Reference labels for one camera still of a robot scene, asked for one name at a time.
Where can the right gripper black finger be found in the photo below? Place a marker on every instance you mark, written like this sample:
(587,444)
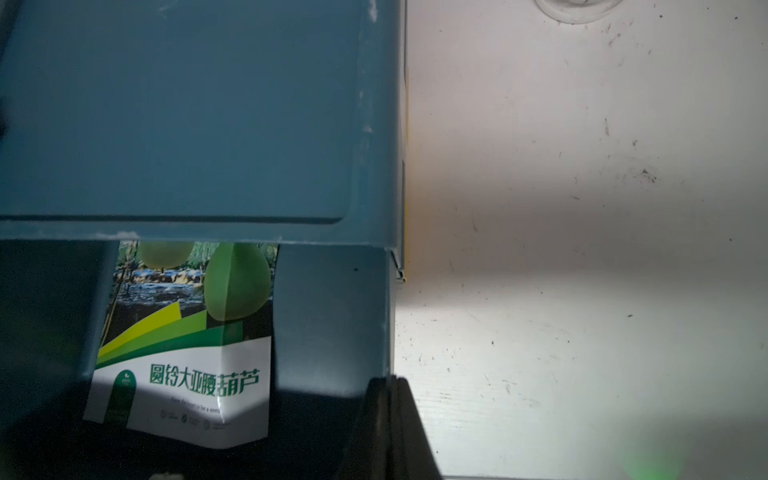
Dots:
(389,440)

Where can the green gourd seed bag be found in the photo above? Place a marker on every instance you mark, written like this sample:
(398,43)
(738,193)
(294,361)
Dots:
(186,345)

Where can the teal drawer cabinet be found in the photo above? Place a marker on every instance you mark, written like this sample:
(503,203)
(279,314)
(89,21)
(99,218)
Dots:
(280,122)

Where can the white utensil holder cup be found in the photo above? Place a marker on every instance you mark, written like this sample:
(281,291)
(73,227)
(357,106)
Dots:
(576,12)

